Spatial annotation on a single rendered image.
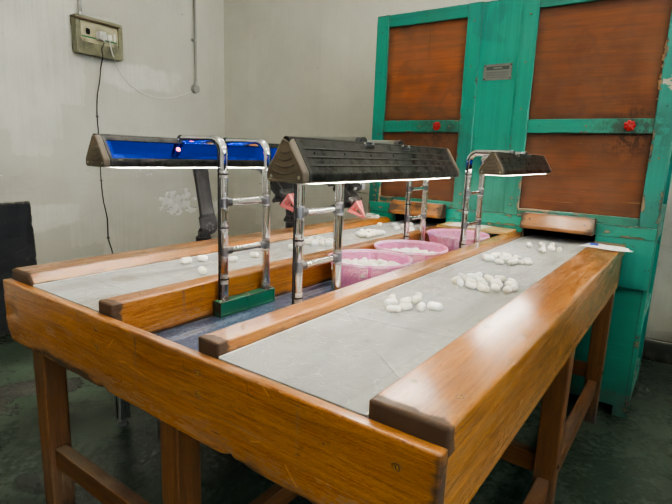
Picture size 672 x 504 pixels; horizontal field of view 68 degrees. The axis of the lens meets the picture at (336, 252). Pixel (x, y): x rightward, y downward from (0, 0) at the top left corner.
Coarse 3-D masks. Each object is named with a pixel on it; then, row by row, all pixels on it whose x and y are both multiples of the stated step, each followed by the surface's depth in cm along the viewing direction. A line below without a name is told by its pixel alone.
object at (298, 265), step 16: (368, 144) 94; (400, 144) 107; (304, 192) 107; (336, 192) 118; (304, 208) 108; (320, 208) 113; (336, 208) 117; (336, 224) 120; (336, 240) 120; (336, 256) 120; (336, 272) 122; (336, 288) 122
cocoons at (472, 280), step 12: (504, 252) 181; (528, 264) 168; (456, 276) 141; (468, 276) 143; (480, 276) 147; (492, 276) 144; (504, 276) 145; (480, 288) 133; (492, 288) 134; (504, 288) 132; (516, 288) 133; (384, 300) 117; (396, 300) 117; (408, 300) 118; (420, 300) 120
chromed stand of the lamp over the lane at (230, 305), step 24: (216, 144) 118; (240, 144) 135; (264, 144) 130; (264, 168) 131; (264, 192) 132; (264, 216) 133; (264, 240) 134; (264, 264) 136; (264, 288) 137; (216, 312) 125
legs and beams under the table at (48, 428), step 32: (608, 320) 203; (64, 384) 139; (64, 416) 140; (544, 416) 141; (576, 416) 180; (64, 448) 140; (192, 448) 105; (512, 448) 149; (544, 448) 142; (64, 480) 143; (96, 480) 127; (192, 480) 106; (544, 480) 143
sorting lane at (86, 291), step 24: (288, 240) 200; (360, 240) 206; (168, 264) 151; (192, 264) 152; (216, 264) 153; (240, 264) 155; (48, 288) 121; (72, 288) 122; (96, 288) 123; (120, 288) 124; (144, 288) 125
